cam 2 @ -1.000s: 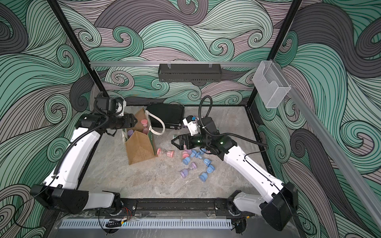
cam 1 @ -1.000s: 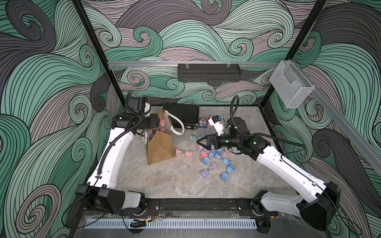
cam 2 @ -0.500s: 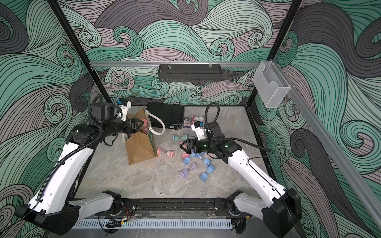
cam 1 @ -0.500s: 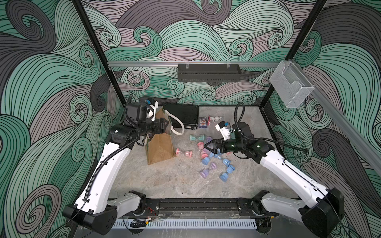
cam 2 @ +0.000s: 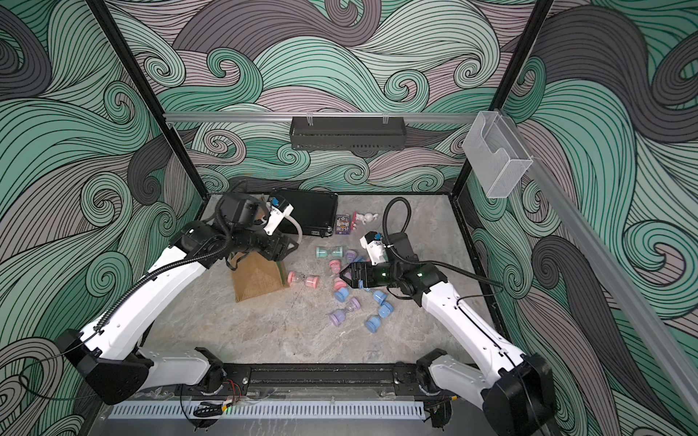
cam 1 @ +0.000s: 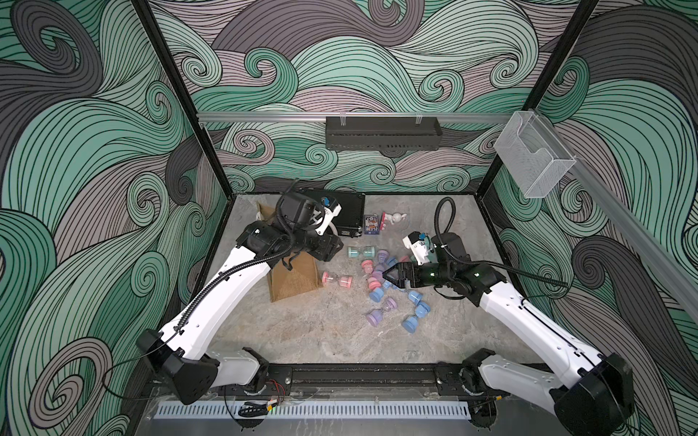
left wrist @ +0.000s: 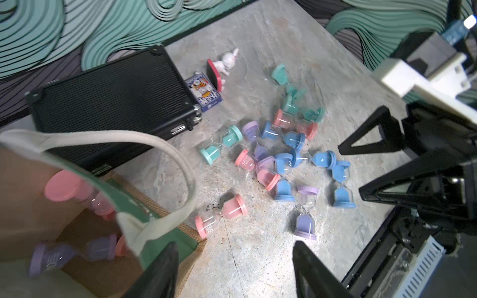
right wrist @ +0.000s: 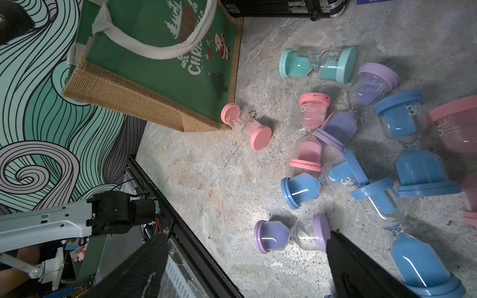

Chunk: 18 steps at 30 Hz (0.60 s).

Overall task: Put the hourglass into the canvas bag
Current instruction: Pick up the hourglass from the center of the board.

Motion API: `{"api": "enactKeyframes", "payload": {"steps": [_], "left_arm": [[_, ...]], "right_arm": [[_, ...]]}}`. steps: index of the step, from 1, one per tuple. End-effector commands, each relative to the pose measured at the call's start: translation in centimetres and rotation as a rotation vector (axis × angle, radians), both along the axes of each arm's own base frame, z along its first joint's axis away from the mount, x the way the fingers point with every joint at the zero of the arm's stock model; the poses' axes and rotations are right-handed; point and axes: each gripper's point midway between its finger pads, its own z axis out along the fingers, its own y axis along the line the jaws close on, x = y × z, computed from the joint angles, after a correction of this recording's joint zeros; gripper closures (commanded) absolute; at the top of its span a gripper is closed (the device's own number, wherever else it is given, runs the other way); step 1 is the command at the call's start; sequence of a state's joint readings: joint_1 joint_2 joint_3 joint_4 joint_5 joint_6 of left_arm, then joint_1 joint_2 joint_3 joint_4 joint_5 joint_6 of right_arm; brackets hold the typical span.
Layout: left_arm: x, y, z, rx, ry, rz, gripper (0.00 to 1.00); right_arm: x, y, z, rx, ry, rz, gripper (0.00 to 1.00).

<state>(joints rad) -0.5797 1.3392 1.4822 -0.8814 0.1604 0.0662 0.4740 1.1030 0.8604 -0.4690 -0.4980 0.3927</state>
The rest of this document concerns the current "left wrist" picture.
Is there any black ribbed case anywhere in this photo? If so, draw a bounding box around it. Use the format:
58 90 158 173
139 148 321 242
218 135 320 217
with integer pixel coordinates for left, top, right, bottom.
25 44 202 176

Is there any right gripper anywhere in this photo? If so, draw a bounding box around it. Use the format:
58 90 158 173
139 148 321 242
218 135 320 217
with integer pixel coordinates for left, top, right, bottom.
338 103 477 231

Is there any green hourglass lying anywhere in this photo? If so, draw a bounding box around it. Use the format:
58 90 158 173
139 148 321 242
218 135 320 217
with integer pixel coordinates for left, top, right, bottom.
199 125 243 166

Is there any purple hourglass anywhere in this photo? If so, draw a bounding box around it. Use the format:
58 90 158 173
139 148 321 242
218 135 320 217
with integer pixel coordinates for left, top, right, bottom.
29 234 118 278
294 186 319 241

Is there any white slotted cable duct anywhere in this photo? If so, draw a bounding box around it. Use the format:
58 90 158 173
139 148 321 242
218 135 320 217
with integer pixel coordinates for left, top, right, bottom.
393 236 446 298

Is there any purple hourglass front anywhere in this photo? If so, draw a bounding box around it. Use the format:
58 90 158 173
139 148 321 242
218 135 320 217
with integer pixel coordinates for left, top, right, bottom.
294 186 319 241

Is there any blue hourglass front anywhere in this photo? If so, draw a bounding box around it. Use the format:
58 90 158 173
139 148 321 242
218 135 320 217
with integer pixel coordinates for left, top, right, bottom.
332 161 356 209

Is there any green hourglass far right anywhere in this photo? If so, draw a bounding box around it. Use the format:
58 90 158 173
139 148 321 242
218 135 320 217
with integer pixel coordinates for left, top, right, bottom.
272 64 289 86

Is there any pink hourglass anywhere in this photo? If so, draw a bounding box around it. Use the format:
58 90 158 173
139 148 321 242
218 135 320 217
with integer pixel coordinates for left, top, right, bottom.
43 170 116 221
195 194 248 239

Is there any blue card box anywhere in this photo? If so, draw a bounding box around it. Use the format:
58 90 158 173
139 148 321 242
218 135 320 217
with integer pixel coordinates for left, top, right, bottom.
185 72 222 112

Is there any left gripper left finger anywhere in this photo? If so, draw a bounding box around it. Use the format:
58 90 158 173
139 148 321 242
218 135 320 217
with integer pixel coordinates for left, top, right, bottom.
122 242 179 298

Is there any white rabbit figurine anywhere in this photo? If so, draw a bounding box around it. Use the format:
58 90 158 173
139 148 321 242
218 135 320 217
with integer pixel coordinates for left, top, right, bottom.
206 48 239 93

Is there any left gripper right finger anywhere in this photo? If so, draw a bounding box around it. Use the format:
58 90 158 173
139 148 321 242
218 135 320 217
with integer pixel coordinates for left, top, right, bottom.
293 241 352 298

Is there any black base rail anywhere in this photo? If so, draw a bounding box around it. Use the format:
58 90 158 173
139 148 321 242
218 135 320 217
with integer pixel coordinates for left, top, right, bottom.
341 207 411 298

